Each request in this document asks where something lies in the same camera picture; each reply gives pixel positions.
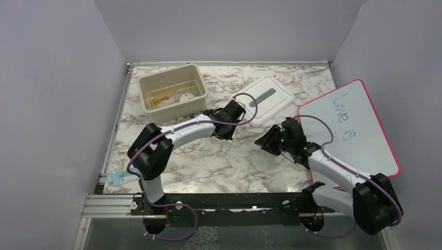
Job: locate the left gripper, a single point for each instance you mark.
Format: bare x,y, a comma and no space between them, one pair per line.
226,136

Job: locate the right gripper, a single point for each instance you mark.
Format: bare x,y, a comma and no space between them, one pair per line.
266,141

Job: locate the yellow rubber tube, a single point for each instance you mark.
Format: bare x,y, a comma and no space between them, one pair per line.
165,99

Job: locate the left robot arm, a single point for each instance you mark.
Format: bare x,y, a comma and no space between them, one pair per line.
150,152

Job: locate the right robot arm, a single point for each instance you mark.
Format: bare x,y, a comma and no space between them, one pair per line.
369,199

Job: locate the white plastic lid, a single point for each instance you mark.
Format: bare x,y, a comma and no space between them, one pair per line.
271,98

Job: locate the beige plastic bin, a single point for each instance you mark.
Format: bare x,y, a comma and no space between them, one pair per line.
184,79

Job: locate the pink framed whiteboard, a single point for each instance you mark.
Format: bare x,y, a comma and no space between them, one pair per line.
359,137

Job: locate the blue item in bag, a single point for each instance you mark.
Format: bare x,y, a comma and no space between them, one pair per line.
119,177

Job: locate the black base frame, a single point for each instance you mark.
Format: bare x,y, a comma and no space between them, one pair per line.
227,209

